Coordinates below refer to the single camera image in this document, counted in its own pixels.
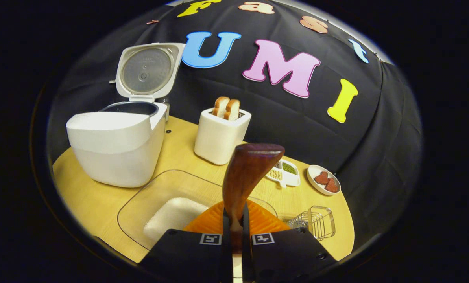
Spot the toast bread slice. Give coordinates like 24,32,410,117
212,96,230,118
223,99,240,121

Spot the white oval plate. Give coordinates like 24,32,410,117
307,164,342,196

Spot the white toaster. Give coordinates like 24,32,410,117
194,108,252,165

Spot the metal wire chopstick holder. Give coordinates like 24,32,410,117
286,206,336,241

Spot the white rice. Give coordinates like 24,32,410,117
143,197,209,241

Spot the white divided bean dish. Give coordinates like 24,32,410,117
265,159,301,188

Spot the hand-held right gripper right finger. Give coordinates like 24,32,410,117
242,200,337,283

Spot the clear plastic rice container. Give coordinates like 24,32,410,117
117,169,278,250

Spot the white rice cooker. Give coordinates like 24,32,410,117
66,42,186,188

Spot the black backdrop cloth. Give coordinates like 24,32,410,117
48,0,423,236

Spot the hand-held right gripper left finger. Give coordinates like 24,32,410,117
140,200,233,283

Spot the brown wooden spoon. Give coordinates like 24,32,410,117
222,143,285,252

